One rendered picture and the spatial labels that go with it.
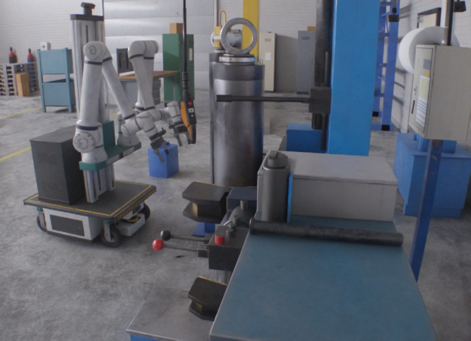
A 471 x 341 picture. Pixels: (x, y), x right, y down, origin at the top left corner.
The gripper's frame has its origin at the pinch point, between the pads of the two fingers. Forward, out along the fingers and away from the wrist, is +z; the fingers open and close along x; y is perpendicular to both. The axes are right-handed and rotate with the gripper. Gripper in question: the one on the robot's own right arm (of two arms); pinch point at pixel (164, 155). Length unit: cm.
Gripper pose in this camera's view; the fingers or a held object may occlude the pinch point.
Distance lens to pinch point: 268.4
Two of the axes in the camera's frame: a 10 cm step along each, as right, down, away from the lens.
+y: -9.1, 3.4, 2.4
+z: 4.0, 8.6, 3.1
